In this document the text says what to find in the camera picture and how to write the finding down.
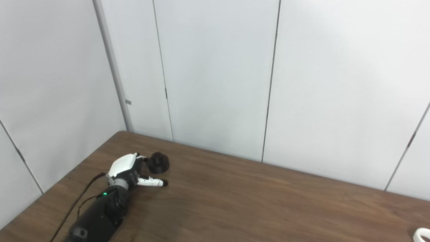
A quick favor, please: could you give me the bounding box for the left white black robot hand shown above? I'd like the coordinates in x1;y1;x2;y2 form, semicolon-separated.
106;153;168;190

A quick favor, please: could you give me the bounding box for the round black plastic part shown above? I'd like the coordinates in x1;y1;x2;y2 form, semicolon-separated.
148;152;170;174

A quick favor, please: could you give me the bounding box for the white ribbed plastic ring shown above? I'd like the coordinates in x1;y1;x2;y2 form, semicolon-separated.
413;228;430;242

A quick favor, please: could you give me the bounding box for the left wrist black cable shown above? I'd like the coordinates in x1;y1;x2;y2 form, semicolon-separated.
50;172;107;242

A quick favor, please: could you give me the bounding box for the grey wall corner post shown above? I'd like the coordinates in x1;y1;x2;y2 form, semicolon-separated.
92;0;134;132

